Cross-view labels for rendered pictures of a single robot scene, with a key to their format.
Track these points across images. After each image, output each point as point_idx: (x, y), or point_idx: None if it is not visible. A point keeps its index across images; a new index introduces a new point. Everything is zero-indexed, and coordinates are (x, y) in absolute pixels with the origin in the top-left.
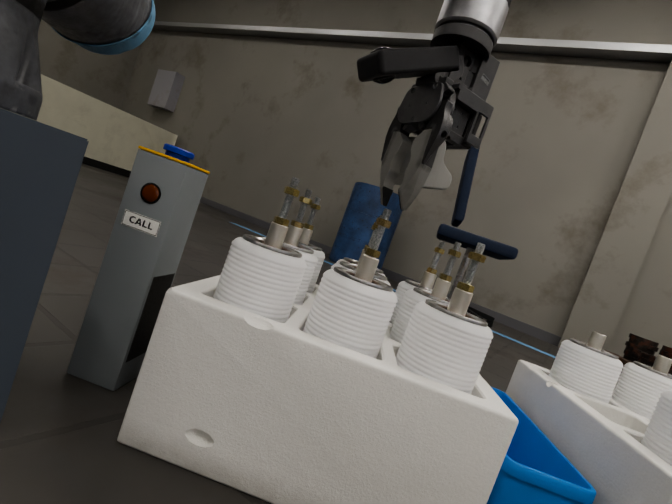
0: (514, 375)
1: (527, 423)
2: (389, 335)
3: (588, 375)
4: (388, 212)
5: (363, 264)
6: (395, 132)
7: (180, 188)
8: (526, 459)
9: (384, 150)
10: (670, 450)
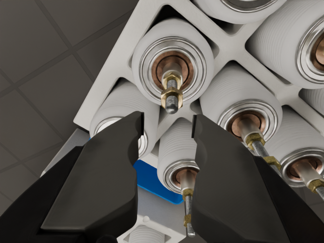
0: (182, 223)
1: (142, 184)
2: (191, 121)
3: (134, 242)
4: (165, 104)
5: (168, 67)
6: (273, 238)
7: None
8: (134, 167)
9: (272, 177)
10: None
